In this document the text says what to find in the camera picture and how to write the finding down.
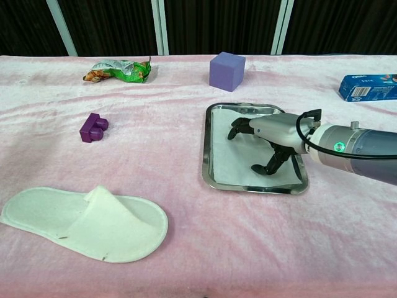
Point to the white disposable slipper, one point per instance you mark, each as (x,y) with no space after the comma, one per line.
(102,229)

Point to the white frame post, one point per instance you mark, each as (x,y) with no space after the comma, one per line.
(281,28)
(160,28)
(62,28)

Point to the white paper towel sheet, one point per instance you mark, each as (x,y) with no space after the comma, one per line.
(232,161)

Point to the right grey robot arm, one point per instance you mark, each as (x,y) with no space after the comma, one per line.
(363,155)

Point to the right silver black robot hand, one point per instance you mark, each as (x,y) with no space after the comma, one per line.
(282,130)

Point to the blue cookie box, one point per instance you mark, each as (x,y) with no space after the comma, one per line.
(369,90)

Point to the pink plush table cloth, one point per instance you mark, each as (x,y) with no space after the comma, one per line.
(173,236)

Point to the purple toy building brick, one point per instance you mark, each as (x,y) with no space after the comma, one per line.
(91,128)

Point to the green crumpled snack bag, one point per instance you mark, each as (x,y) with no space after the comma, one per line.
(130,72)

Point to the rectangular metal tray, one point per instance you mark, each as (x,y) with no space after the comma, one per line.
(207,174)

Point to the black pleated curtain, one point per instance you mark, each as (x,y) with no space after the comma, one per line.
(217,25)

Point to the lilac foam cube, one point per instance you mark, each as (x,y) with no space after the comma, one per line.
(224,74)

